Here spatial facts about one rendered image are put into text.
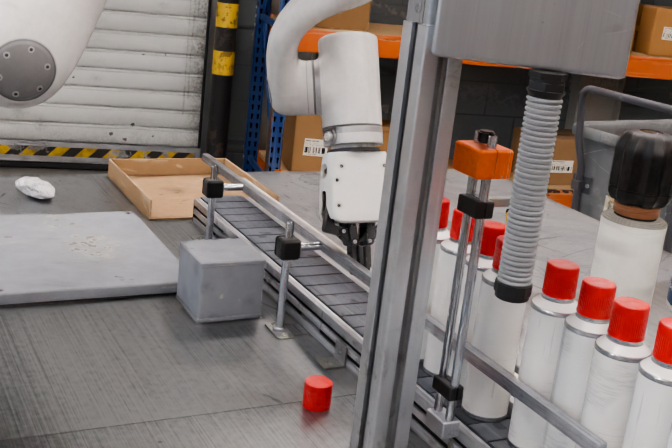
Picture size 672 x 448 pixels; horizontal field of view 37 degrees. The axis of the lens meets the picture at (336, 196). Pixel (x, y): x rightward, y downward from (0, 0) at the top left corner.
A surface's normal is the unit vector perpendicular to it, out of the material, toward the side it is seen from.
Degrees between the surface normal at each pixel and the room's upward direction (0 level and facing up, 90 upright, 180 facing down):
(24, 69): 94
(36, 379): 0
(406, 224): 90
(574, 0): 90
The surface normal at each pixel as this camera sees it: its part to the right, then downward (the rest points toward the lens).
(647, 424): -0.60, 0.14
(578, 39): -0.14, 0.25
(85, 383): 0.11, -0.96
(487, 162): 0.45, 0.28
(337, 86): -0.12, 0.00
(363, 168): 0.44, -0.09
